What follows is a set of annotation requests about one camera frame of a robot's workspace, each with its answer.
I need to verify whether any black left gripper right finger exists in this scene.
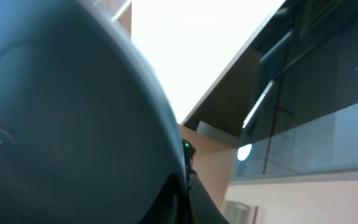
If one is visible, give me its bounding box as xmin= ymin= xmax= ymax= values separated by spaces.
xmin=188 ymin=174 xmax=229 ymax=224

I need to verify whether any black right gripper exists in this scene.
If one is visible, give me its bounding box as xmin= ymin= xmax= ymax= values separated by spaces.
xmin=182 ymin=139 xmax=196 ymax=174

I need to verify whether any dark blue plate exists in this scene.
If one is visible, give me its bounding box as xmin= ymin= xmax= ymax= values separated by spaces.
xmin=0 ymin=0 xmax=187 ymax=223

